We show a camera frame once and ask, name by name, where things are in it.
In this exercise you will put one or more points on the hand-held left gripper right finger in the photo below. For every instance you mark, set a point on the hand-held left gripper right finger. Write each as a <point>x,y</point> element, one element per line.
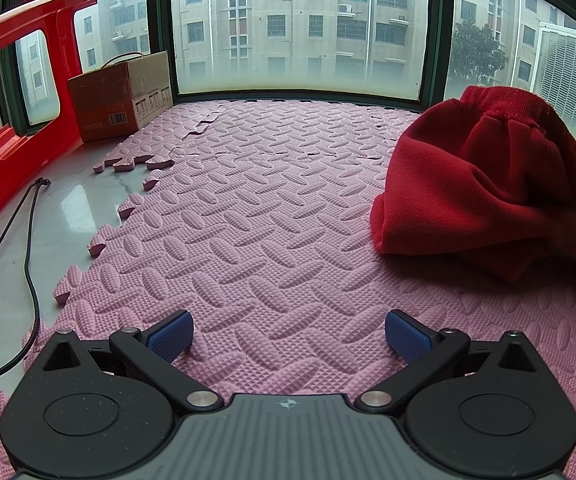
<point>407,336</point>

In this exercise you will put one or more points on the white louvred air conditioner unit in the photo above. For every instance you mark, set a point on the white louvred air conditioner unit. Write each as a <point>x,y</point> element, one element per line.
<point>565,75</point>

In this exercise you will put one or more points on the dark green window frame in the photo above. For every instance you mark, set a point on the dark green window frame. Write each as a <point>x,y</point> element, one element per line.
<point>160,25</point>

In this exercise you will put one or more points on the red pants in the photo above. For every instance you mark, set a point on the red pants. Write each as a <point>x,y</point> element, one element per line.
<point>468,185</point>

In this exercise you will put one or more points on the beige apartment building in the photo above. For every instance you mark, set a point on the beige apartment building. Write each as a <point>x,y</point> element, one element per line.
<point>293,10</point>

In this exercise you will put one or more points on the green tree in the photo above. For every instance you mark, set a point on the green tree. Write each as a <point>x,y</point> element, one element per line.
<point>475,55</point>

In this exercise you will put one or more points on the pink foam mat edge strip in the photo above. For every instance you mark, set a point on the pink foam mat edge strip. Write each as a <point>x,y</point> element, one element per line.
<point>127,162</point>

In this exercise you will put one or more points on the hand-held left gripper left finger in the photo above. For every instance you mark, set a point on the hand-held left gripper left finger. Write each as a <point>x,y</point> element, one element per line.
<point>170,337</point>

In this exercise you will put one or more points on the pink foam floor mat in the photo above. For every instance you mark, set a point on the pink foam floor mat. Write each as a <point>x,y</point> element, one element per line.
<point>278,200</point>

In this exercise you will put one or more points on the brown cardboard box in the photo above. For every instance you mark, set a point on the brown cardboard box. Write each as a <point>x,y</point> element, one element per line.
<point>112,100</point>

